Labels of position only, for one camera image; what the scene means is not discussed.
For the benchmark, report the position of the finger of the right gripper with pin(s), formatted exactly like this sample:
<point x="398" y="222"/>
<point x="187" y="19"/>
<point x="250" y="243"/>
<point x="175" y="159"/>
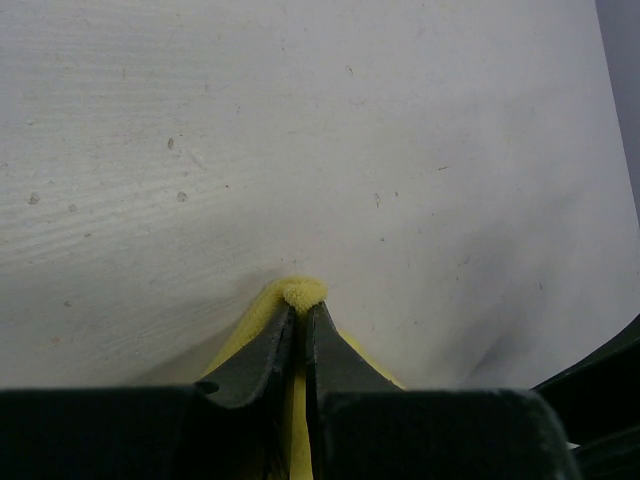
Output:
<point x="597" y="402"/>

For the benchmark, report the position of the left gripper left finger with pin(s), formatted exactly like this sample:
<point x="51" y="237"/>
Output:
<point x="156" y="432"/>

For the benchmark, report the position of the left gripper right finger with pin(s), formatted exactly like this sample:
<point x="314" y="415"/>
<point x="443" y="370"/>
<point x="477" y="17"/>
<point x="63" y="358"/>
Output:
<point x="440" y="435"/>

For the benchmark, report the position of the yellow towel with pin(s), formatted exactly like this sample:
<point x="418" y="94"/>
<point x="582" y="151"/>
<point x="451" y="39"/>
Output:
<point x="293" y="397"/>

